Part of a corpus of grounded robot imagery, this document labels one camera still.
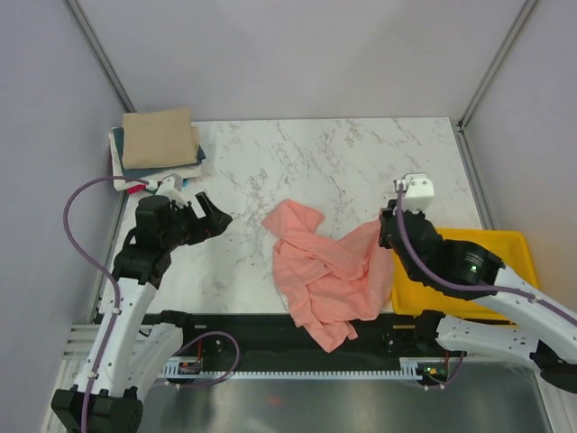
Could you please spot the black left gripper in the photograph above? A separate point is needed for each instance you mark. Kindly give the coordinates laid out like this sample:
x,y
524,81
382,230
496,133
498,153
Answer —
x,y
213,224

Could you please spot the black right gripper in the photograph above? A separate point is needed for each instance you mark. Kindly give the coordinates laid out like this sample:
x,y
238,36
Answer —
x,y
390,209

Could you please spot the pink t shirt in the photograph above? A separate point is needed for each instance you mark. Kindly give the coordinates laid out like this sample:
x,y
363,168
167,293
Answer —
x,y
328,283

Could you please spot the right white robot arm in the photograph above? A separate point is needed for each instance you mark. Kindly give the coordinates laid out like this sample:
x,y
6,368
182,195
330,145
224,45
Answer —
x,y
471,292

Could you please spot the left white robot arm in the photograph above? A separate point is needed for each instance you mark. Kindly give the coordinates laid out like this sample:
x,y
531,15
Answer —
x,y
108,393

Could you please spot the yellow plastic bin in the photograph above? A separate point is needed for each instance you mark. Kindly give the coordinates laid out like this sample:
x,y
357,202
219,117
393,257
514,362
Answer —
x,y
412,298

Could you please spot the folded red t shirt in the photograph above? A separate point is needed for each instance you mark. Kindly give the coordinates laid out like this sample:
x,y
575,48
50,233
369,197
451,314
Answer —
x,y
135,189

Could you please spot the folded dark blue t shirt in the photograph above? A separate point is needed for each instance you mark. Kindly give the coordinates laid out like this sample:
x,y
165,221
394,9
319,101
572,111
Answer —
x,y
145,156

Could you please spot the aluminium extrusion rails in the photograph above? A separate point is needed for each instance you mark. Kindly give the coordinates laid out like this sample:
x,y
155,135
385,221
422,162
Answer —
x,y
82,337

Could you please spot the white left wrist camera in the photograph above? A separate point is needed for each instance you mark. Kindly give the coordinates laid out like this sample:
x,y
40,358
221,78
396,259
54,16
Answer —
x,y
171,188

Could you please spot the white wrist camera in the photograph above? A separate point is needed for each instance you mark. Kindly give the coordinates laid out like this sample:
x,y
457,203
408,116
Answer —
x,y
417,191
171,188

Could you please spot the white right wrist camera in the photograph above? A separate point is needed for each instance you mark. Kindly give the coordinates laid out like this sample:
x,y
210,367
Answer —
x,y
417,191

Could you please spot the right aluminium frame post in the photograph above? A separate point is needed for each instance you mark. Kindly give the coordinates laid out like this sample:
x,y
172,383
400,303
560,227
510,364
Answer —
x,y
515,29

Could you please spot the aluminium frame post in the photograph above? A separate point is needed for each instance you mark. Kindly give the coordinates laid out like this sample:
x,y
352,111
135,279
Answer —
x,y
515,29
97,49

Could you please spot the white slotted cable duct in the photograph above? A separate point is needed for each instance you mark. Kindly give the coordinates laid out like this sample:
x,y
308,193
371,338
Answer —
x,y
176,370

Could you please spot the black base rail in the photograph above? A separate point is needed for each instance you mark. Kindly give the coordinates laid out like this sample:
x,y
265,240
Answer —
x,y
271,343

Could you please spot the left aluminium frame post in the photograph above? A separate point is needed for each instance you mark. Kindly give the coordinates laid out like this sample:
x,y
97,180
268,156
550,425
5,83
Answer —
x,y
97,49

